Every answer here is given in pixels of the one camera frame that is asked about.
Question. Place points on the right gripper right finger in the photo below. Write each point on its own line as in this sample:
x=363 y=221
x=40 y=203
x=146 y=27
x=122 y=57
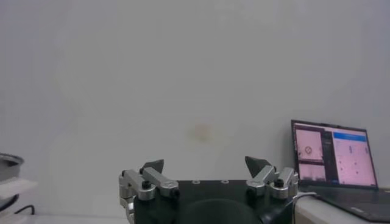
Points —
x=265 y=176

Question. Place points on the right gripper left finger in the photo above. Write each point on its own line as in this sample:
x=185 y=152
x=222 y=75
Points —
x=155 y=179

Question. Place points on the stainless steel steamer basket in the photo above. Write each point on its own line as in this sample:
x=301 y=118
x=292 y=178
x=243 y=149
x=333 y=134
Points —
x=9 y=170

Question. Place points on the white side desk with laptop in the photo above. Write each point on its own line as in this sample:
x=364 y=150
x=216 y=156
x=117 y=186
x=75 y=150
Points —
x=310 y=210

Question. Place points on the grey open laptop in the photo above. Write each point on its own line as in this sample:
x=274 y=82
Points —
x=335 y=152

